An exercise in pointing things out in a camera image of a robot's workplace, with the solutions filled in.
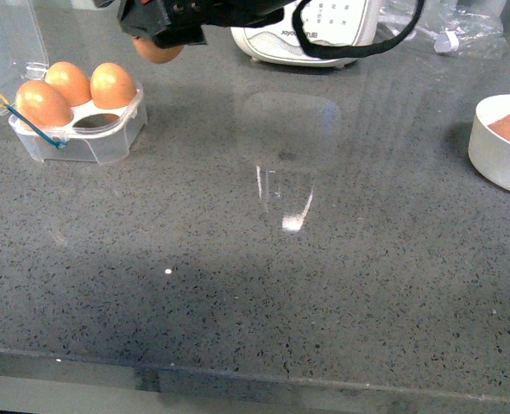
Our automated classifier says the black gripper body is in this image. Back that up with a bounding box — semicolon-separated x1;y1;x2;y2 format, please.
117;0;289;48

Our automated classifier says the blue yellow rubber band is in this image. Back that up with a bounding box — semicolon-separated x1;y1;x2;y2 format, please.
0;93;67;148

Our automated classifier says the white Joyoung soy milk maker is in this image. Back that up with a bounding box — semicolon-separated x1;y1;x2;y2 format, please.
231;0;383;68

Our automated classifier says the clear plastic bag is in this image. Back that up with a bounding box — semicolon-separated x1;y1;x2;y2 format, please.
402;1;507;60

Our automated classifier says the clear plastic egg box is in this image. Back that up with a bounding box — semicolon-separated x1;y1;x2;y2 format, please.
0;1;148;165

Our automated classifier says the white power cable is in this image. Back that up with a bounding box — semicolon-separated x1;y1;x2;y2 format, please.
381;8;463;55

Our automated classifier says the black cable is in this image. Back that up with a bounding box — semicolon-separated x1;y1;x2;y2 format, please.
292;0;426;60

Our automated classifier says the white round bowl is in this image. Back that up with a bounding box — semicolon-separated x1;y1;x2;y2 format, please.
468;94;510;191

